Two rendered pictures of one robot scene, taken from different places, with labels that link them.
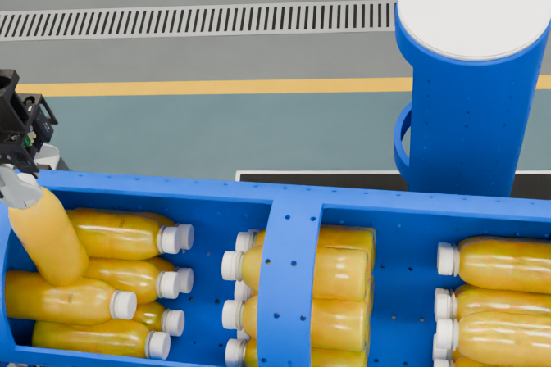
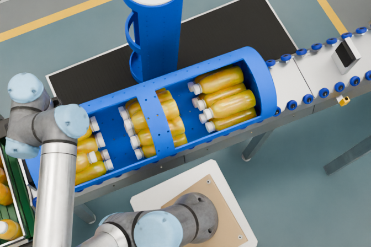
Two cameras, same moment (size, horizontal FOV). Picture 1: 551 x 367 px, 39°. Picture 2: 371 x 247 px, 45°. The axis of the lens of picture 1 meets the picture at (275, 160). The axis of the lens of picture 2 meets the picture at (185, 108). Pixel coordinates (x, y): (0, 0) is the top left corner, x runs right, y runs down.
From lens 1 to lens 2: 0.66 m
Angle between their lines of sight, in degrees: 26
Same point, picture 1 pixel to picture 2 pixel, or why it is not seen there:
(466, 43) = not seen: outside the picture
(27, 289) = not seen: hidden behind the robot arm
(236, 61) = (7, 17)
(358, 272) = (175, 107)
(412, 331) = (188, 117)
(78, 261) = not seen: hidden behind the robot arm
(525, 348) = (234, 107)
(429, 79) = (146, 15)
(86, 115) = not seen: outside the picture
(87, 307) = (81, 164)
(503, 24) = not seen: outside the picture
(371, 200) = (169, 80)
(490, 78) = (170, 7)
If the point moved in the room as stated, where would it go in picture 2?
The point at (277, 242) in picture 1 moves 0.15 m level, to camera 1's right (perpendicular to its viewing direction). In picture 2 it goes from (148, 110) to (182, 84)
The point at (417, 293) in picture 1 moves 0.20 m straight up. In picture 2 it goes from (185, 102) to (187, 82)
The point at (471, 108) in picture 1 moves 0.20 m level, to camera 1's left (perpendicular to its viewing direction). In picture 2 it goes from (165, 20) to (129, 45)
